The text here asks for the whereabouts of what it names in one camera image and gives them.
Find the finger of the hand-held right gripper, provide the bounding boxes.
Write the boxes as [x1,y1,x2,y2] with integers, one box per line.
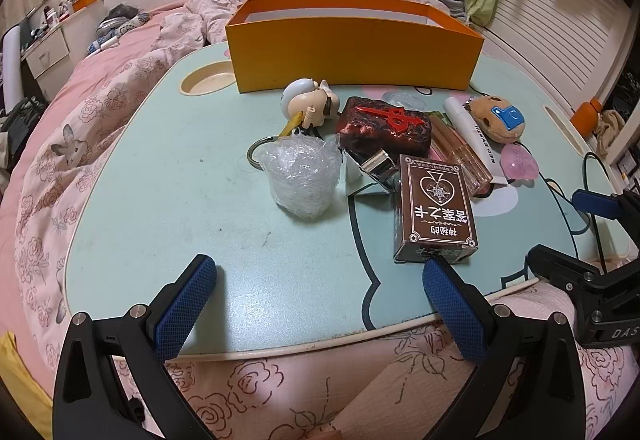
[525,244,640,315]
[571,189,640,223]

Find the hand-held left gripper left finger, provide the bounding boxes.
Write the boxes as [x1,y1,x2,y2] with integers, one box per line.
[52,254,218,440]

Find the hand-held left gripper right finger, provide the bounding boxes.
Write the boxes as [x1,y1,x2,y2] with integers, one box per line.
[421,257,586,440]

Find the pink heart-shaped trinket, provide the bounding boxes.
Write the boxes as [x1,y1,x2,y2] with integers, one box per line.
[500,143,542,183]

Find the brown card box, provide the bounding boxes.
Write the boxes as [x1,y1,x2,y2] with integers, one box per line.
[392,154,480,265]

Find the cookie plush keychain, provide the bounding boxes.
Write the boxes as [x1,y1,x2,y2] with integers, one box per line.
[465,94,527,143]

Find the clear amber lip gloss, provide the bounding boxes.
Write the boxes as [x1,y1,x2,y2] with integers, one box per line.
[431,112,493,188]

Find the white cosmetic tube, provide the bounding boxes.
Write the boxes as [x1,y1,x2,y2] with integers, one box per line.
[442,96,507,185]

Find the silver box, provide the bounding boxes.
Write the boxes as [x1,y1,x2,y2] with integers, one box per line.
[340,150,401,198]

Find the bubble wrap bundle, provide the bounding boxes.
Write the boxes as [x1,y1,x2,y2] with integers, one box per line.
[259,132,341,221]

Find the dark red embossed case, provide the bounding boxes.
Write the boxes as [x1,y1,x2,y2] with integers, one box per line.
[336,96,433,158]

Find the white-haired figurine keychain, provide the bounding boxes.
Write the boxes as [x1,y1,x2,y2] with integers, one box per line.
[247,78,342,171]

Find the orange cardboard box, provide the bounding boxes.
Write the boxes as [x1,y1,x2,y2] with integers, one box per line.
[224,0,486,94]

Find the beige cloth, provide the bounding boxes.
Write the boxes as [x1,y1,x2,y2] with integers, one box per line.
[595,108,626,158]

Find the orange bottle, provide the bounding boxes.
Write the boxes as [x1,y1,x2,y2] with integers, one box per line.
[570,97,603,135]

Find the mint cartoon lap table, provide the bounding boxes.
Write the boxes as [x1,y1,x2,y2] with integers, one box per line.
[64,40,633,363]

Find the yellow cloth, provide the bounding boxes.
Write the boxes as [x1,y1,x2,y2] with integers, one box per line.
[0,331,53,421]

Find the white slatted wardrobe door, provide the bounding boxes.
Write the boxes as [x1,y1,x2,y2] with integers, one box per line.
[480,0,636,111]

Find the pink floral duvet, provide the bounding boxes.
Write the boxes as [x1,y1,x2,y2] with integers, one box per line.
[12,0,640,440]

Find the black bag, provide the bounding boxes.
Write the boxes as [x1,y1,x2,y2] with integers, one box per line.
[0,96,48,155]

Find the pink bed sheet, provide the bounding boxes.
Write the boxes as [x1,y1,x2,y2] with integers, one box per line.
[0,2,201,371]

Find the white blue bottle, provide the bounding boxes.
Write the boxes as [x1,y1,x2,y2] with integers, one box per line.
[87,37,121,55]

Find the white nightstand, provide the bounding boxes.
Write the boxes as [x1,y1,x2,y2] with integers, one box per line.
[22,27,71,80]

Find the blue white patterned pouch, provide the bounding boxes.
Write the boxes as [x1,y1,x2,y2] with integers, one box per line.
[95,12,151,40]

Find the black cable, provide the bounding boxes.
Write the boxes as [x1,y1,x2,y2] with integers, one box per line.
[581,151,613,273]

